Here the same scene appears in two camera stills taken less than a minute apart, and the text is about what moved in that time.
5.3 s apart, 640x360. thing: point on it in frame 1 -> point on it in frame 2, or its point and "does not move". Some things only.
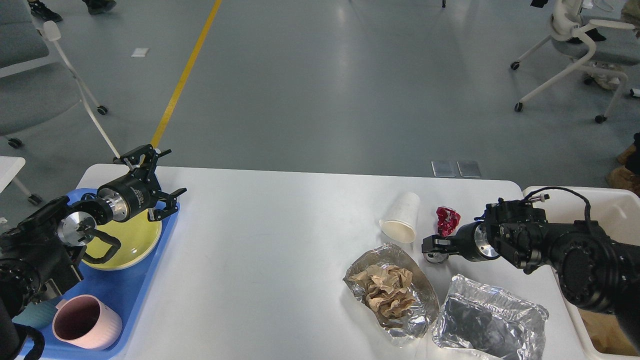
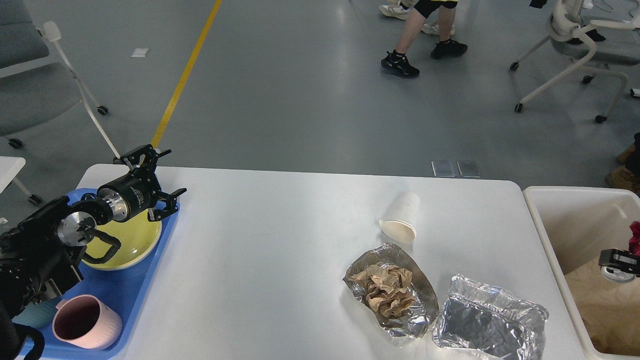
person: (95, 7) -> (396, 61)
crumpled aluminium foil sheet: (484, 317) does not move
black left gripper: (138, 192) does not move
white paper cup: (400, 217) does not move
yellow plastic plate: (139, 238) does not move
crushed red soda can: (447, 218) -> (634, 245)
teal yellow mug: (39, 315) does not move
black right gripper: (471, 242) -> (620, 258)
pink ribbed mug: (85, 321) does not move
